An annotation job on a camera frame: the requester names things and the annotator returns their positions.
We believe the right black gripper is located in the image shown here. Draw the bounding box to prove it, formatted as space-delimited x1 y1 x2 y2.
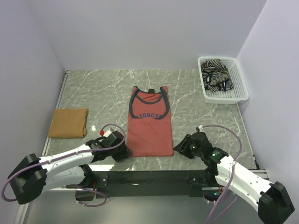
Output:
173 134 203 160

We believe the rust red tank top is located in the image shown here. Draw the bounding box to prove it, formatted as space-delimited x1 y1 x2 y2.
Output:
127 86 173 157

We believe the tan ribbed tank top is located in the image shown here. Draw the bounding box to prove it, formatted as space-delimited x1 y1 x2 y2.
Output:
48 108 88 139

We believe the striped multicolour tank top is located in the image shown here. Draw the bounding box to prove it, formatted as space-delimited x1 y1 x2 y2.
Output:
200 58 234 92

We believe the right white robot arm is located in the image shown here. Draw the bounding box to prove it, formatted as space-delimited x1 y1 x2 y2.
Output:
174 132 295 224

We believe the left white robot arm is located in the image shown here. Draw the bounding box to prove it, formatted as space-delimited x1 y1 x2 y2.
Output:
7 131 132 204

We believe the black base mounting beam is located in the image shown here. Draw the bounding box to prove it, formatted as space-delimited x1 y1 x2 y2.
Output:
65 168 233 203

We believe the white plastic laundry basket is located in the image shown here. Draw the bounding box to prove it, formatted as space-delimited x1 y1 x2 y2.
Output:
198 56 249 104

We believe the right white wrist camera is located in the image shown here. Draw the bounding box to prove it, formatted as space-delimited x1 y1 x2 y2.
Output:
196 125 204 132

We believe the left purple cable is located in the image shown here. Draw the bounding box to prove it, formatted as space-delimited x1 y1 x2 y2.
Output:
1 123 127 208

